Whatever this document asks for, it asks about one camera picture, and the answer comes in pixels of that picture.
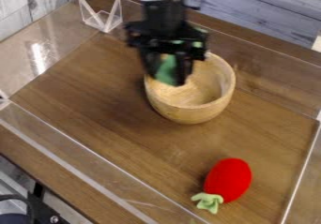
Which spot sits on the red plush strawberry toy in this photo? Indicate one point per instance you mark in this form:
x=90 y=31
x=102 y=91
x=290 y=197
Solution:
x=226 y=183

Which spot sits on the clear acrylic tray walls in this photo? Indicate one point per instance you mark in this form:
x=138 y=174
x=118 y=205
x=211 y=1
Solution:
x=80 y=130

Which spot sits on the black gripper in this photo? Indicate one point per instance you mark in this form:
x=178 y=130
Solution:
x=186 y=42

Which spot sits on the brown wooden bowl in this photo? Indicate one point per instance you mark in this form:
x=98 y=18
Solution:
x=198 y=101

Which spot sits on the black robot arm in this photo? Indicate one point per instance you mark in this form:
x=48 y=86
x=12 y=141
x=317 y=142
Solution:
x=163 y=16

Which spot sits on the green rectangular block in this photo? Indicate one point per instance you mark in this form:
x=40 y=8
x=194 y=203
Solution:
x=166 y=71

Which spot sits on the black table clamp bracket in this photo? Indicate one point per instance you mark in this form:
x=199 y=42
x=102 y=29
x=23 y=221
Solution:
x=44 y=215

